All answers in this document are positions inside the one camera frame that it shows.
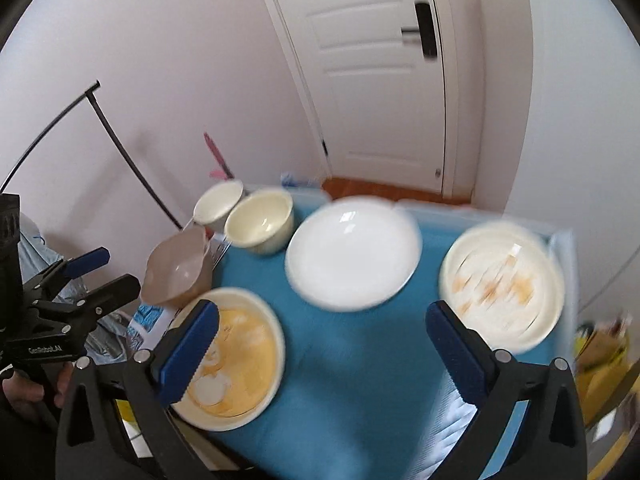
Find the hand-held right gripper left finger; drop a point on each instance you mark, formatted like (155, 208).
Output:
(192, 355)

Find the cream plate with orange pattern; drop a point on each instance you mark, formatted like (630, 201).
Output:
(502, 285)

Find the blue patterned tablecloth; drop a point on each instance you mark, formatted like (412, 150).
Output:
(350, 360)

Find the white panelled door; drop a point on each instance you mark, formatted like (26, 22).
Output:
(370, 85)

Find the black curved metal stand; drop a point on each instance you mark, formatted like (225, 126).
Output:
(117, 140)

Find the small white bowl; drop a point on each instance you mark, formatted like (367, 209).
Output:
(217, 202)

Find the black door hinge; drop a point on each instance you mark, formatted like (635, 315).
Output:
(324, 147)

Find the yellow glazed bowl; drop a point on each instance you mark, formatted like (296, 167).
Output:
(250, 355)

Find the brown translucent jug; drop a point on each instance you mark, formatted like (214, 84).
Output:
(175, 275)

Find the white deep plate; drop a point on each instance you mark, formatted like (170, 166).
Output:
(352, 252)

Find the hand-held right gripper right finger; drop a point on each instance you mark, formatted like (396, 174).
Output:
(457, 355)

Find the person's left hand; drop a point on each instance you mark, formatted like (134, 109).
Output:
(25, 392)

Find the yellow paper bag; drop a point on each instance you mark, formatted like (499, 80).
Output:
(605, 365)

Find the light blue plastic bag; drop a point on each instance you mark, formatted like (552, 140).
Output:
(42, 247)

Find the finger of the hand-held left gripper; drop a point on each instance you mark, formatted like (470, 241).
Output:
(90, 260)
(112, 292)

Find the cream ribbed bowl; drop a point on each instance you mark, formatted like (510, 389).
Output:
(260, 225)

